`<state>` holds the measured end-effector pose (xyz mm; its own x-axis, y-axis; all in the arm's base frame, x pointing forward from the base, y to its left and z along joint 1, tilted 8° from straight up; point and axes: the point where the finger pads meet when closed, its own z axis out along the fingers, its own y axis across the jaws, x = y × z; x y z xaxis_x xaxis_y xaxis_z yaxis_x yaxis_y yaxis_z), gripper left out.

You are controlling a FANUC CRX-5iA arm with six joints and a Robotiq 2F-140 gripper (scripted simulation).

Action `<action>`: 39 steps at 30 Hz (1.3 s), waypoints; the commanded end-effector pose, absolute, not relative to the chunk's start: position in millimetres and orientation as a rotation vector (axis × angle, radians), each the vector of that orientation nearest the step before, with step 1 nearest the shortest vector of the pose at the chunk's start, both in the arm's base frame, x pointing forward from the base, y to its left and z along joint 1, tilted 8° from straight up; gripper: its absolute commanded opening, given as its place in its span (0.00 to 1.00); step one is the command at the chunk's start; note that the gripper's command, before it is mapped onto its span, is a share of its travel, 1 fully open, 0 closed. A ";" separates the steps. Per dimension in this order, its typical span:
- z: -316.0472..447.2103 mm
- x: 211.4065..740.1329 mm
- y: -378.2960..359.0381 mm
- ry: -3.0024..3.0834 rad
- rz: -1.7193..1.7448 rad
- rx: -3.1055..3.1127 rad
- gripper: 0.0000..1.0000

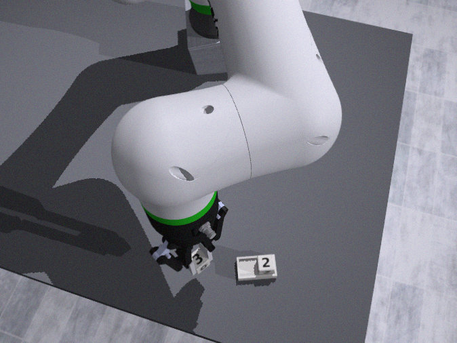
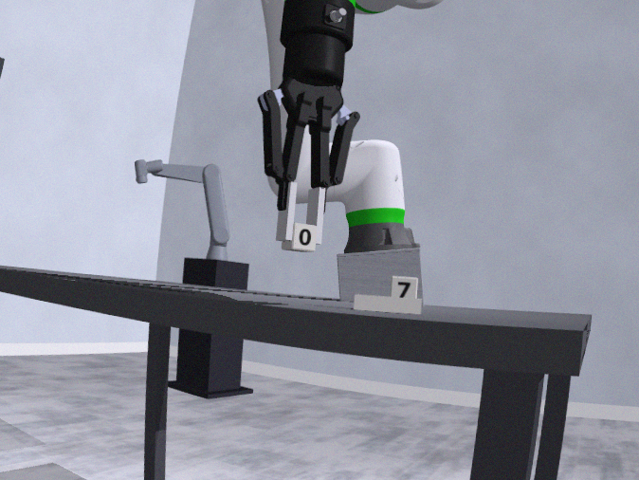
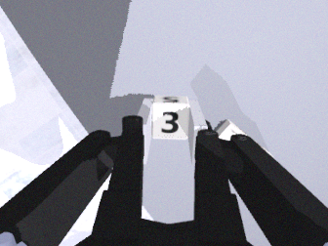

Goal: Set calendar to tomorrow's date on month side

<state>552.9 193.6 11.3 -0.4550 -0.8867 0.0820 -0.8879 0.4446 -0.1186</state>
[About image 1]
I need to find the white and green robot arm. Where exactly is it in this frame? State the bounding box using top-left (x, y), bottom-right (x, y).
top-left (111, 0), bottom-right (342, 241)

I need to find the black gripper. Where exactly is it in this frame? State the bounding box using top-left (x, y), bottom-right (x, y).
top-left (149, 199), bottom-right (228, 275)

